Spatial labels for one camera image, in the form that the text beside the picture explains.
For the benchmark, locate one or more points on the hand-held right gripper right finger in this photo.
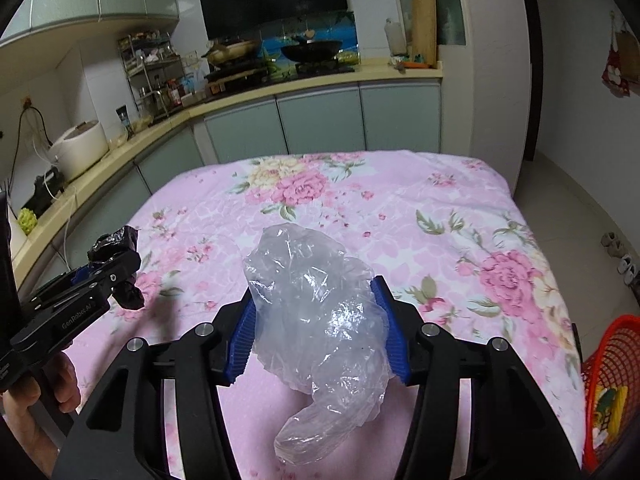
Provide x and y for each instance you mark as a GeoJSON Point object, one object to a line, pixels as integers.
{"type": "Point", "coordinates": [397, 345]}

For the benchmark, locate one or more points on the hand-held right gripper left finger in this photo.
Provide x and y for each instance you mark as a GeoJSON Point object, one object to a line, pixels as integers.
{"type": "Point", "coordinates": [240, 345]}

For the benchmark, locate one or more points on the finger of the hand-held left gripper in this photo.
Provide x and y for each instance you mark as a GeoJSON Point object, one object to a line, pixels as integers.
{"type": "Point", "coordinates": [82, 276]}
{"type": "Point", "coordinates": [117, 272]}

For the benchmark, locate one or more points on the black plastic bag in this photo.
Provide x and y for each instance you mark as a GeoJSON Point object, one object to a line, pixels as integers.
{"type": "Point", "coordinates": [117, 240]}

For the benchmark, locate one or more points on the clear plastic bag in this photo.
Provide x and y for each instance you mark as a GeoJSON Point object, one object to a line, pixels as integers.
{"type": "Point", "coordinates": [310, 300]}

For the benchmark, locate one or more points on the red mesh basket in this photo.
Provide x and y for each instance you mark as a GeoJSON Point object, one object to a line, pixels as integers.
{"type": "Point", "coordinates": [600, 360]}

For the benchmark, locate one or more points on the person's left hand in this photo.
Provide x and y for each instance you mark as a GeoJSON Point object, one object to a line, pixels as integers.
{"type": "Point", "coordinates": [25, 410]}

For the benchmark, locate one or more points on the yellow-green bumpy fruit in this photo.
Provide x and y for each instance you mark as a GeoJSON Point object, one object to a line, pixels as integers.
{"type": "Point", "coordinates": [27, 220]}

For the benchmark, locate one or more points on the black countertop device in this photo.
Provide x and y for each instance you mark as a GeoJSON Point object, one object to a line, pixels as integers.
{"type": "Point", "coordinates": [47, 187]}

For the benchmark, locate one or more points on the white rice cooker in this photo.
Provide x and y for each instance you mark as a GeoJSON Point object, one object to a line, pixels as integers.
{"type": "Point", "coordinates": [80, 150]}

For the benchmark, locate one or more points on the pink floral quilt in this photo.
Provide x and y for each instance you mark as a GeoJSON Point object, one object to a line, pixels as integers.
{"type": "Point", "coordinates": [400, 200]}

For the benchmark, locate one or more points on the metal spice rack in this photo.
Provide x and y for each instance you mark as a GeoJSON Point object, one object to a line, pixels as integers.
{"type": "Point", "coordinates": [150, 75]}

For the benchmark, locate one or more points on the beige slipper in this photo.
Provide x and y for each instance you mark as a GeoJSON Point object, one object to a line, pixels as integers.
{"type": "Point", "coordinates": [615, 248]}
{"type": "Point", "coordinates": [608, 240]}

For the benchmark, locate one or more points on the grey kitchen base cabinets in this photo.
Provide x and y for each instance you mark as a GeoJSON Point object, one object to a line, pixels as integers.
{"type": "Point", "coordinates": [320, 120]}

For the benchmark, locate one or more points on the white sneaker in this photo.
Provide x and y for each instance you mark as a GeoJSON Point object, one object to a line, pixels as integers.
{"type": "Point", "coordinates": [625, 262]}
{"type": "Point", "coordinates": [633, 268]}

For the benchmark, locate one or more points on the black gas stove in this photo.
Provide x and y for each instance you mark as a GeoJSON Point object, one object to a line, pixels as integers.
{"type": "Point", "coordinates": [260, 74]}

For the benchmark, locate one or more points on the golden cooking pot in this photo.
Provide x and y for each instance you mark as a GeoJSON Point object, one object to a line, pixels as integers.
{"type": "Point", "coordinates": [232, 51]}

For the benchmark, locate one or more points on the blue sea-print backsplash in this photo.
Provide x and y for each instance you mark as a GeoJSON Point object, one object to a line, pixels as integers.
{"type": "Point", "coordinates": [272, 47]}

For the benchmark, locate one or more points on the orange sponge tray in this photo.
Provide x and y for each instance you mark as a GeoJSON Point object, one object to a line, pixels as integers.
{"type": "Point", "coordinates": [420, 64]}

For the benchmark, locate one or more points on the black wok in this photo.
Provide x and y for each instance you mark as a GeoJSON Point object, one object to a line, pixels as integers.
{"type": "Point", "coordinates": [312, 51]}

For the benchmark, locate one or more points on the white plastic bottle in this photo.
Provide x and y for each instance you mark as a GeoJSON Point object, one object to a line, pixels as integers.
{"type": "Point", "coordinates": [395, 37]}

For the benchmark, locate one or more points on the dark brown door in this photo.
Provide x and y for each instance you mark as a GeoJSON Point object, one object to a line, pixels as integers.
{"type": "Point", "coordinates": [532, 60]}

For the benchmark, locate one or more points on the wooden cutting board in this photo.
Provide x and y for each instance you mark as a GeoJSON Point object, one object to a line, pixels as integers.
{"type": "Point", "coordinates": [424, 25]}

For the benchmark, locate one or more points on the red printed bag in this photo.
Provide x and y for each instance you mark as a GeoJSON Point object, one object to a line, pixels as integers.
{"type": "Point", "coordinates": [617, 77]}

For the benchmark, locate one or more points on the frosted glass partition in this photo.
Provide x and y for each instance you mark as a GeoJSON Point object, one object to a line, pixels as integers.
{"type": "Point", "coordinates": [450, 0]}

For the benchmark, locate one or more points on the brown paper bag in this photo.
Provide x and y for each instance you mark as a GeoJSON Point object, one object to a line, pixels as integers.
{"type": "Point", "coordinates": [630, 55]}

